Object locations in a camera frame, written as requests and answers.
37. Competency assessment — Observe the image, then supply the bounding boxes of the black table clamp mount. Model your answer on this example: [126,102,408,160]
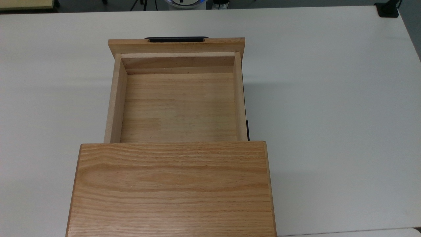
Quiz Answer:
[374,0,403,18]

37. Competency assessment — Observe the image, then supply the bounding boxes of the beige furniture panel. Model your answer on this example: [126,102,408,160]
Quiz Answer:
[0,0,60,12]

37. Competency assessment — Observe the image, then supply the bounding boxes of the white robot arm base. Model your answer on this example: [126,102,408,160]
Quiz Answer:
[162,0,207,10]

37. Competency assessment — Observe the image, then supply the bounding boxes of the wooden cabinet box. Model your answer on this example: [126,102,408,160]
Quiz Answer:
[65,141,277,237]

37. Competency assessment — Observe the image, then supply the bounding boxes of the black drawer handle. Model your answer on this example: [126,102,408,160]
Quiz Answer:
[144,36,210,43]

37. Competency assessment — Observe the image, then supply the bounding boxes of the open wooden drawer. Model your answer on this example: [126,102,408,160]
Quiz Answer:
[104,38,249,144]

